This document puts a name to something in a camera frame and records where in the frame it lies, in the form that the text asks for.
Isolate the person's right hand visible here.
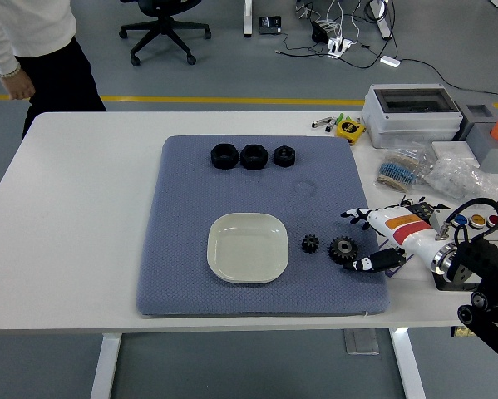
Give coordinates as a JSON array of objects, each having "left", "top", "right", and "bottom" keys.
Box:
[{"left": 1, "top": 66, "right": 37, "bottom": 101}]

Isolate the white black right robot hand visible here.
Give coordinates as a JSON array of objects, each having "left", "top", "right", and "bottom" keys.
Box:
[{"left": 340, "top": 206, "right": 447, "bottom": 273}]

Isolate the large black gear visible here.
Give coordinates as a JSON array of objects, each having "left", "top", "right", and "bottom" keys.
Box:
[{"left": 327, "top": 235, "right": 360, "bottom": 265}]

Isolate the white square plate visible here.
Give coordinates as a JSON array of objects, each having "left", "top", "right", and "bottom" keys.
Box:
[{"left": 206, "top": 211, "right": 290, "bottom": 286}]

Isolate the white flat box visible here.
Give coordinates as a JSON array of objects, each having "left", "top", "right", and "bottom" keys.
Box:
[{"left": 431, "top": 140, "right": 481, "bottom": 170}]

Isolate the small black hex nut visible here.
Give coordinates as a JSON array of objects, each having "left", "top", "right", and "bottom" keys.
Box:
[{"left": 273, "top": 145, "right": 298, "bottom": 168}]

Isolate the large black hex nut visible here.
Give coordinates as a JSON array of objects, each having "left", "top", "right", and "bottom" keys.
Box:
[
  {"left": 239, "top": 143, "right": 269, "bottom": 170},
  {"left": 210, "top": 143, "right": 239, "bottom": 170}
]

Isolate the black digital display module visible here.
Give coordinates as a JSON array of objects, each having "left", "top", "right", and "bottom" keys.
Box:
[{"left": 397, "top": 199, "right": 436, "bottom": 220}]

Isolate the bag of resistors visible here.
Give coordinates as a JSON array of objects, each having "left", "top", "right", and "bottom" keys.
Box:
[{"left": 375, "top": 143, "right": 435, "bottom": 195}]

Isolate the person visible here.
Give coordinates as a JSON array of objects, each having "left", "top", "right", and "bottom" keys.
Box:
[{"left": 0, "top": 0, "right": 107, "bottom": 140}]

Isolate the grey push-button control panel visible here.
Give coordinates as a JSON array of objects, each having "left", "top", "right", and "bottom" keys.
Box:
[{"left": 429, "top": 203, "right": 498, "bottom": 292}]

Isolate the clear plastic parts bag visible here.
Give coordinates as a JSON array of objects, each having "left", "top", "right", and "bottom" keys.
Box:
[{"left": 425, "top": 151, "right": 498, "bottom": 209}]

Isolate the yellow tape measure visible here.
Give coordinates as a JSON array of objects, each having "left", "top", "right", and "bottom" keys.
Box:
[{"left": 335, "top": 119, "right": 366, "bottom": 145}]

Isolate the grey floor plate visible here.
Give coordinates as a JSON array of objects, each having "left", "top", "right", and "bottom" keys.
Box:
[{"left": 343, "top": 328, "right": 381, "bottom": 356}]

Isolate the dark grey recessed block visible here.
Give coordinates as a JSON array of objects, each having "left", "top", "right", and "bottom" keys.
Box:
[{"left": 454, "top": 99, "right": 495, "bottom": 142}]

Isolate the white table leg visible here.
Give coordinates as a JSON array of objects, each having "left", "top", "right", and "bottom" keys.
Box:
[
  {"left": 388, "top": 328, "right": 427, "bottom": 399},
  {"left": 89, "top": 334, "right": 121, "bottom": 399}
]

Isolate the black office chair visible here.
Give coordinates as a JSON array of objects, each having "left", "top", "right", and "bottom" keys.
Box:
[{"left": 118, "top": 0, "right": 212, "bottom": 67}]

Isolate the white power strip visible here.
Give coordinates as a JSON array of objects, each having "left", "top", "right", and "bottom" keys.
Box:
[{"left": 326, "top": 36, "right": 353, "bottom": 59}]

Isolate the blue-grey quilted mat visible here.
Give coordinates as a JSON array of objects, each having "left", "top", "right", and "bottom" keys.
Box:
[{"left": 135, "top": 133, "right": 391, "bottom": 319}]

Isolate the black power adapter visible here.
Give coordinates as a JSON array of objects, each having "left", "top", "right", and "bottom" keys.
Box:
[{"left": 310, "top": 20, "right": 331, "bottom": 44}]

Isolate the black desk phone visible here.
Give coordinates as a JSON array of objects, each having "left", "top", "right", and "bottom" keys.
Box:
[{"left": 259, "top": 15, "right": 283, "bottom": 36}]

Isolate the grey electrical enclosure box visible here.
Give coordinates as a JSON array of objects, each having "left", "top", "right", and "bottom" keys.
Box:
[{"left": 362, "top": 84, "right": 465, "bottom": 150}]

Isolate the long black floor cable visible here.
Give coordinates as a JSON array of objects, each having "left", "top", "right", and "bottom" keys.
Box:
[{"left": 399, "top": 57, "right": 498, "bottom": 105}]

